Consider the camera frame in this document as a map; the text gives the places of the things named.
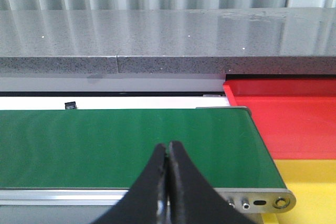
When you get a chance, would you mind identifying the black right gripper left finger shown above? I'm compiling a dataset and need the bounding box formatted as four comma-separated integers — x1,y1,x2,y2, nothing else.
93,144,167,223

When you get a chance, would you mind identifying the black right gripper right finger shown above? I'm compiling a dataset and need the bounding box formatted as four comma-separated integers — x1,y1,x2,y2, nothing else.
169,141,253,223

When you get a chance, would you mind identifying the green conveyor belt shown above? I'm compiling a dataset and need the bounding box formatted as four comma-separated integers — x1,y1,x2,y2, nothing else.
1,107,296,223

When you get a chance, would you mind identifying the yellow plastic tray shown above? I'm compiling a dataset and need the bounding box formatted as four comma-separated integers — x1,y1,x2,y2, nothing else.
261,159,335,223

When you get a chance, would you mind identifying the small black clip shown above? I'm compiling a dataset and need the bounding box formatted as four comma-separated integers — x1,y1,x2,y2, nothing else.
65,101,77,110

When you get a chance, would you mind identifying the red plastic tray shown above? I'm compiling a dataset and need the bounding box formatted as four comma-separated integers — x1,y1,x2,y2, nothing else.
223,78,335,159

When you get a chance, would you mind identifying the grey stone counter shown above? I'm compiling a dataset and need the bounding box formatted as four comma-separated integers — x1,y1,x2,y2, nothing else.
1,8,335,92

